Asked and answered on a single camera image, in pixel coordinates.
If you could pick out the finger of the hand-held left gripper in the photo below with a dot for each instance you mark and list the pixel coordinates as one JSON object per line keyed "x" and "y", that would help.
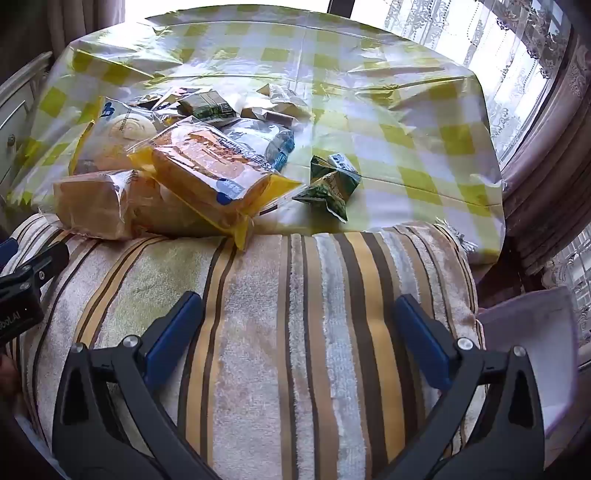
{"x": 5, "y": 251}
{"x": 51, "y": 261}

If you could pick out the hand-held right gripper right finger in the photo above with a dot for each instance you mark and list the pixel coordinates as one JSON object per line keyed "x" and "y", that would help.
{"x": 422, "y": 341}

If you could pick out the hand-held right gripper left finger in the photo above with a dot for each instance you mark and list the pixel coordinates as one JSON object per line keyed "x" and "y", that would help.
{"x": 178, "y": 332}

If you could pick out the white storage box purple rim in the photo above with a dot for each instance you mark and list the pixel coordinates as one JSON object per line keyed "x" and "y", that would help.
{"x": 531, "y": 360}

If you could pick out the white round bun packet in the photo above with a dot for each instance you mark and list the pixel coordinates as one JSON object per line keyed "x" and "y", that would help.
{"x": 124, "y": 131}

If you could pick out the yellow sliced bread packet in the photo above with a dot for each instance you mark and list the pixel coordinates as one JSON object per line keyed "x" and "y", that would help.
{"x": 207, "y": 170}

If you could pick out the clear bag bread loaf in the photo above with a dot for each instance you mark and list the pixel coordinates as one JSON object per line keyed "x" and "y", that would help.
{"x": 92, "y": 203}

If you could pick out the striped plush blanket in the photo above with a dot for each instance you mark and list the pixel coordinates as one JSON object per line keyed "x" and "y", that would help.
{"x": 277, "y": 346}

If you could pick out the white cabinet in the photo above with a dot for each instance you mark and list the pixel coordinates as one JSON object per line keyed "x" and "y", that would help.
{"x": 18, "y": 115}

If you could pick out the white lace side curtain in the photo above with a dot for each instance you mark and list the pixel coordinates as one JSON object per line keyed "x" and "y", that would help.
{"x": 570, "y": 277}

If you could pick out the green triangular snack packet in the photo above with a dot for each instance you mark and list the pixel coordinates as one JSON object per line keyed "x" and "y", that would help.
{"x": 318, "y": 168}
{"x": 323, "y": 201}

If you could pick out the mauve pleated drape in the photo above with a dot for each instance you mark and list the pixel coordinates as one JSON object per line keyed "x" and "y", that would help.
{"x": 545, "y": 175}

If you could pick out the green block snack packet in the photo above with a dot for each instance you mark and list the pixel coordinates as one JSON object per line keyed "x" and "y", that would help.
{"x": 207, "y": 108}

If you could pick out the dark mauve drape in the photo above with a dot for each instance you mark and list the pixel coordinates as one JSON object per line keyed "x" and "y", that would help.
{"x": 69, "y": 27}

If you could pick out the brown snack packet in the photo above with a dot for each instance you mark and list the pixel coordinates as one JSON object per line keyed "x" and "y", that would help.
{"x": 272, "y": 116}

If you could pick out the yellow checked plastic tablecloth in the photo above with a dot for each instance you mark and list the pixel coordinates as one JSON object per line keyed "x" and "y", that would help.
{"x": 369, "y": 92}

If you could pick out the clear crinkled snack packet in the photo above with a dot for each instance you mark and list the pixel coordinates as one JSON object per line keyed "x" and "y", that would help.
{"x": 286, "y": 99}

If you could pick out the dark window frame post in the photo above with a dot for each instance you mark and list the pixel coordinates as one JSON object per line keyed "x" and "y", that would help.
{"x": 339, "y": 5}

